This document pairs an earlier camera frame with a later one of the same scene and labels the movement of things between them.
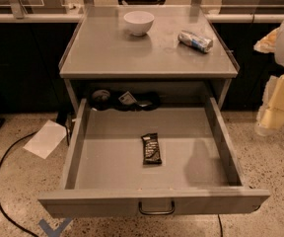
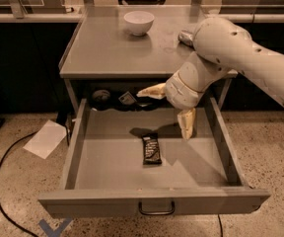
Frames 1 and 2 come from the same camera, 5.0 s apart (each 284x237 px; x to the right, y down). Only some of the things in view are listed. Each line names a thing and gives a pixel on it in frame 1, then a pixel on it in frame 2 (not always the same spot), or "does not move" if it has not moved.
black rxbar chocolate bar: [152, 151] does not move
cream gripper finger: [268, 42] to [158, 91]
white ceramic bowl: [138, 22] does not move
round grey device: [102, 94] does not move
